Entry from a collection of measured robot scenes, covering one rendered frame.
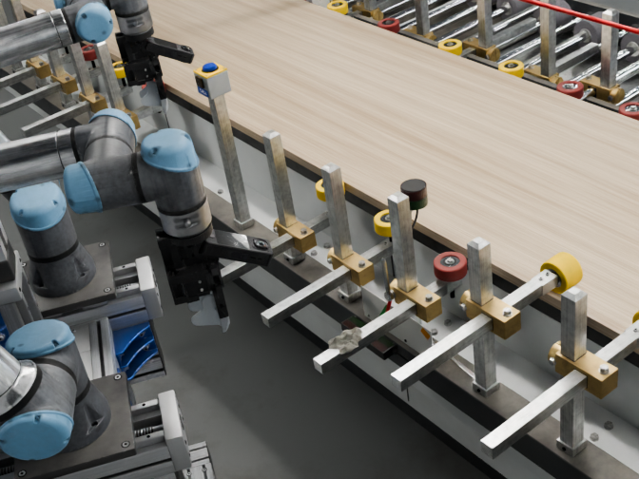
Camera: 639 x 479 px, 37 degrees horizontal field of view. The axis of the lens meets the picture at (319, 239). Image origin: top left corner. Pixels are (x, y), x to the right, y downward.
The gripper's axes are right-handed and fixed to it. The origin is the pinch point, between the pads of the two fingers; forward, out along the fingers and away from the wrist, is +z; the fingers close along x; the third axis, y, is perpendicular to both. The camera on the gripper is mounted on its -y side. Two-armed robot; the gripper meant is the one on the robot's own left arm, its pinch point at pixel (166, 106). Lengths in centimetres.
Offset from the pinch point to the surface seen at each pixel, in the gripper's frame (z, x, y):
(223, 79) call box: 12.3, -34.4, -17.2
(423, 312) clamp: 47, 41, -46
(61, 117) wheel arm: 50, -117, 36
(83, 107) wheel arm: 50, -120, 28
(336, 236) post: 41, 11, -33
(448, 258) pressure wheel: 41, 31, -56
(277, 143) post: 23.1, -11.5, -25.5
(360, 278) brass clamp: 50, 19, -36
